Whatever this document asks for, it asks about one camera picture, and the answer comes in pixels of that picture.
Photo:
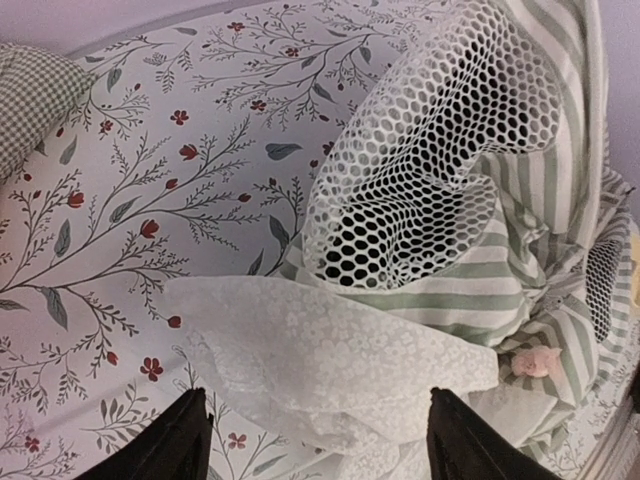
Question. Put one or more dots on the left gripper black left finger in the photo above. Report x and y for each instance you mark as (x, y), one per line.
(175, 446)

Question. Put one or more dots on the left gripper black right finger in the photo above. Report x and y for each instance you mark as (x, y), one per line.
(461, 445)

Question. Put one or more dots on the green striped pet tent fabric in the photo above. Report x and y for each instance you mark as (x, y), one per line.
(466, 234)

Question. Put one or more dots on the green checkered cushion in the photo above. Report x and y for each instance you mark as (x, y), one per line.
(38, 88)

